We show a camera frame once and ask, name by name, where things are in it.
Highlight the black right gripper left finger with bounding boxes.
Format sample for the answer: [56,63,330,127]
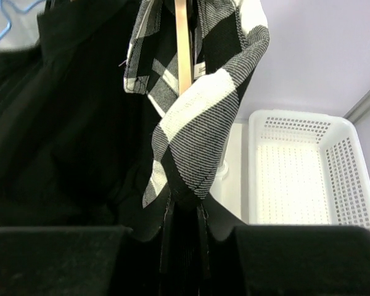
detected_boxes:
[0,199,173,295]

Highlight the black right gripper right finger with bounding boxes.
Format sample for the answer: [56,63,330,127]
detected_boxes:
[201,197,370,295]

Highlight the black white checkered shirt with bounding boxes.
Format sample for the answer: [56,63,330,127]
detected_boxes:
[123,1,269,208]

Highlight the wooden hanger of checkered shirt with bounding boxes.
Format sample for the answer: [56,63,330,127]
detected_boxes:
[175,0,192,96]

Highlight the white plastic basket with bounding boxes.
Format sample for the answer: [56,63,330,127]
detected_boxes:
[247,110,370,229]

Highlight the blue wire hanger right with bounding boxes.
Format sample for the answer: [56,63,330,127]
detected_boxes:
[0,0,47,50]

